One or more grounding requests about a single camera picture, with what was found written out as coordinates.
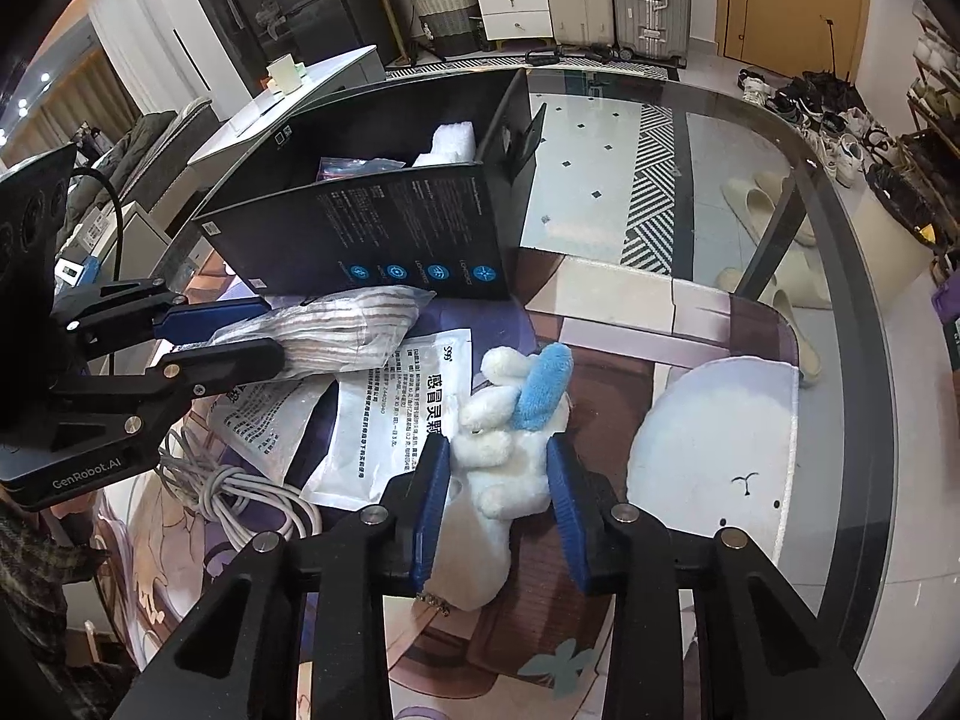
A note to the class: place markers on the white mug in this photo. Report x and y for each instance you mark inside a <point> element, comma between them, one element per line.
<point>284,75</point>

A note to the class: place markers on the white plush toy blue ear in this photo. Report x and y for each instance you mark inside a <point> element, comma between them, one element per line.
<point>498,470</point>

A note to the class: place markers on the wooden door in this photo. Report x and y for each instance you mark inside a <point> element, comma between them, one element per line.
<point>788,37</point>

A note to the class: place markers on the wooden shoe rack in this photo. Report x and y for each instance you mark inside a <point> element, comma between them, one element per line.
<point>915,175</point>

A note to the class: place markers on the zip bag with white cable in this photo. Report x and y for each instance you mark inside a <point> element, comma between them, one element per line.
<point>334,169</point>

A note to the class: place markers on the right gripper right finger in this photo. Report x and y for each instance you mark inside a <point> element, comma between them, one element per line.
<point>761,651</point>

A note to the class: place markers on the bagged striped adidas garment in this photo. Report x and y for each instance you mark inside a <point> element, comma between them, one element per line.
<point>353,331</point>

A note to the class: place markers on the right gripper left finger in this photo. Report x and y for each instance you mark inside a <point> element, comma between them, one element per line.
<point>236,654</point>

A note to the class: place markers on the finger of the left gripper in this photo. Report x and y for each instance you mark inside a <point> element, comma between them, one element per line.
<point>217,371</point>
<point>210,318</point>

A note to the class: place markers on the woven laundry basket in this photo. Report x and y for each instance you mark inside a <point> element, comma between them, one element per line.
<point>452,27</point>

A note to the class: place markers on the beige slippers under table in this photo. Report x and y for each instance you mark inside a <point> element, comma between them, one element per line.
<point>798,281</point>

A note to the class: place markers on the white coffee table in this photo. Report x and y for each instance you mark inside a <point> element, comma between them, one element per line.
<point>357,67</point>

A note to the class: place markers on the white foam block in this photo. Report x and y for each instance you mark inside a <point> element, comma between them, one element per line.
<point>451,144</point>

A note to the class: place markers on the dark jacket on sofa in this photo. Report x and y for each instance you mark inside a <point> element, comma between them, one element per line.
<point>140,166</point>

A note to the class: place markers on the purple bag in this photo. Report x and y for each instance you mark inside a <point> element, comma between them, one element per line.
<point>946,304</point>

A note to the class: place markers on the white medicine sachet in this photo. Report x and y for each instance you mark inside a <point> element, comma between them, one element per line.
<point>405,419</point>

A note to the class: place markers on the black cardboard box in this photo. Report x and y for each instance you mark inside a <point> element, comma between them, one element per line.
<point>452,229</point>

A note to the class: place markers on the anime print table mat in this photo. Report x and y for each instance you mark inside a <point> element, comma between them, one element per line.
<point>683,395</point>

